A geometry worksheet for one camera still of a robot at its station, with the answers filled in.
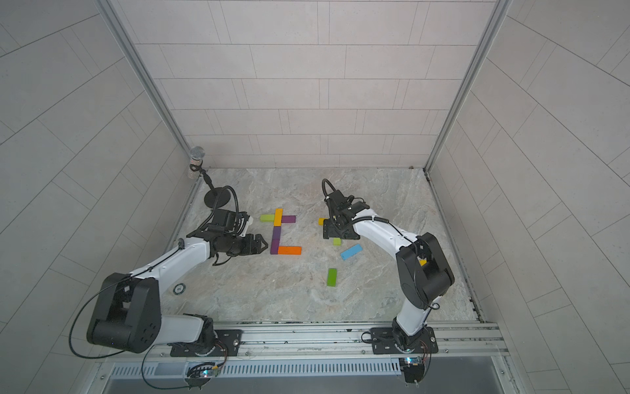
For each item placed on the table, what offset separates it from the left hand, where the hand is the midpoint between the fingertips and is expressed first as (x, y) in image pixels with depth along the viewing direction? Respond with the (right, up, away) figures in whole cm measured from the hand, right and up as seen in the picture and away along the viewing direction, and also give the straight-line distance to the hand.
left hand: (263, 243), depth 88 cm
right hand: (+26, +4, +2) cm, 26 cm away
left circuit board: (-12, -31, -23) cm, 40 cm away
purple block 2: (+4, +2, +6) cm, 8 cm away
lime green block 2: (+27, 0, +3) cm, 27 cm away
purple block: (+7, +7, +12) cm, 16 cm away
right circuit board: (+48, -32, -19) cm, 61 cm away
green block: (+25, -11, -3) cm, 27 cm away
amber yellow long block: (+3, +8, +11) cm, 14 cm away
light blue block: (+32, -3, +2) cm, 32 cm away
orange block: (+10, -3, +3) cm, 11 cm away
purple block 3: (+3, -2, +2) cm, 5 cm away
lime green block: (-2, +8, +11) cm, 14 cm away
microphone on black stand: (-23, +16, +13) cm, 31 cm away
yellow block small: (+21, +6, +13) cm, 25 cm away
